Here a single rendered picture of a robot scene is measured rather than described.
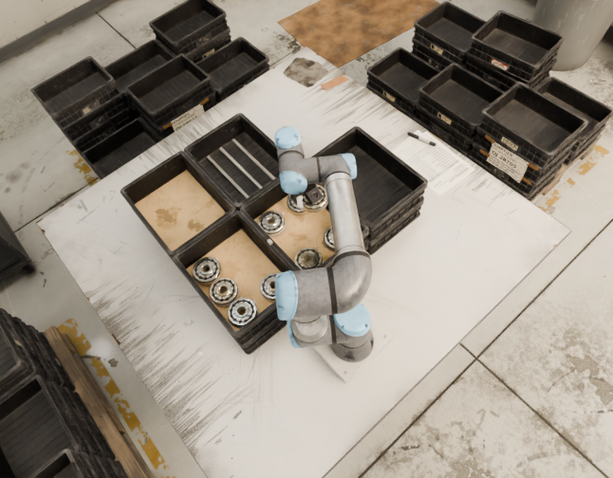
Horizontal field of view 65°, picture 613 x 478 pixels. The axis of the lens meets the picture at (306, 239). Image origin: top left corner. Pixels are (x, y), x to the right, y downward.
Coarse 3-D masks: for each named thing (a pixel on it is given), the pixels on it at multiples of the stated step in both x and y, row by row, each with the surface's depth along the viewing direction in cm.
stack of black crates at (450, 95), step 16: (432, 80) 264; (448, 80) 277; (464, 80) 270; (480, 80) 261; (432, 96) 272; (448, 96) 271; (464, 96) 270; (480, 96) 268; (496, 96) 259; (416, 112) 276; (432, 112) 265; (448, 112) 254; (464, 112) 264; (480, 112) 263; (432, 128) 275; (448, 128) 262; (464, 128) 253; (464, 144) 261
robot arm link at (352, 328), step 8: (360, 304) 152; (352, 312) 151; (360, 312) 151; (368, 312) 152; (336, 320) 149; (344, 320) 149; (352, 320) 149; (360, 320) 149; (368, 320) 150; (336, 328) 150; (344, 328) 148; (352, 328) 148; (360, 328) 148; (368, 328) 152; (336, 336) 150; (344, 336) 151; (352, 336) 150; (360, 336) 151; (368, 336) 158; (344, 344) 158; (352, 344) 156; (360, 344) 157
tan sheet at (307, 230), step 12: (276, 204) 189; (288, 216) 186; (300, 216) 186; (312, 216) 185; (324, 216) 185; (288, 228) 183; (300, 228) 183; (312, 228) 182; (324, 228) 182; (276, 240) 181; (288, 240) 181; (300, 240) 180; (312, 240) 180; (288, 252) 178; (324, 252) 177
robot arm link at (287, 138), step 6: (288, 126) 139; (276, 132) 139; (282, 132) 138; (288, 132) 138; (294, 132) 138; (276, 138) 138; (282, 138) 137; (288, 138) 137; (294, 138) 137; (300, 138) 140; (276, 144) 139; (282, 144) 137; (288, 144) 137; (294, 144) 138; (300, 144) 140; (282, 150) 138; (288, 150) 137; (294, 150) 138; (300, 150) 139
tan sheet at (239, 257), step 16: (240, 240) 183; (208, 256) 180; (224, 256) 180; (240, 256) 179; (256, 256) 178; (192, 272) 177; (224, 272) 176; (240, 272) 176; (256, 272) 175; (272, 272) 174; (208, 288) 173; (240, 288) 172; (256, 288) 172; (272, 288) 171; (256, 304) 169
